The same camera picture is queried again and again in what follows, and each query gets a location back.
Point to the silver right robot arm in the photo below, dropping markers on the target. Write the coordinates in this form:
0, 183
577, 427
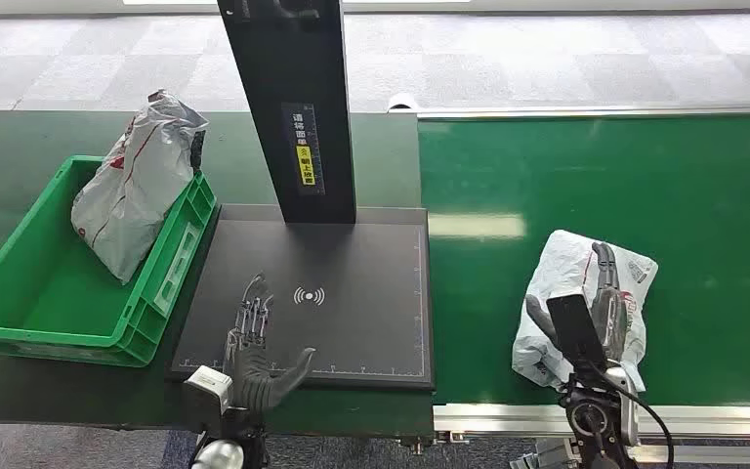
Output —
592, 421

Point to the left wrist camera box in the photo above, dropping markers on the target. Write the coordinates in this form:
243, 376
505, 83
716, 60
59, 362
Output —
207, 388

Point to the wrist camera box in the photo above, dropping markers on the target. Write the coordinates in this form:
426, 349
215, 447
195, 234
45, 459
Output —
207, 388
575, 330

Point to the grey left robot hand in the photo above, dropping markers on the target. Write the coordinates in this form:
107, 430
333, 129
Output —
255, 379

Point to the black scanner column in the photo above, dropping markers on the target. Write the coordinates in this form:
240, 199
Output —
284, 65

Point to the green conveyor belt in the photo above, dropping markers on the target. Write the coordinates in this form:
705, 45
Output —
608, 175

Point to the green plastic crate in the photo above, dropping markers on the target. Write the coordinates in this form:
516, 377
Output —
58, 304

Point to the white grey poly bag package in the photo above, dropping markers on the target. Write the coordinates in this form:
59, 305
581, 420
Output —
562, 272

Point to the black yellow column label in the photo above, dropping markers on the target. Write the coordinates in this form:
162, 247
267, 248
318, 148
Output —
304, 149

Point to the black scanner platform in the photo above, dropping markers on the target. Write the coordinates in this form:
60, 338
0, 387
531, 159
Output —
362, 259

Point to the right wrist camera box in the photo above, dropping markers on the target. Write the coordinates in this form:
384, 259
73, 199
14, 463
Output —
575, 330

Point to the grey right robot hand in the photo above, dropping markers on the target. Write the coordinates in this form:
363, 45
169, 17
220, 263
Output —
610, 311

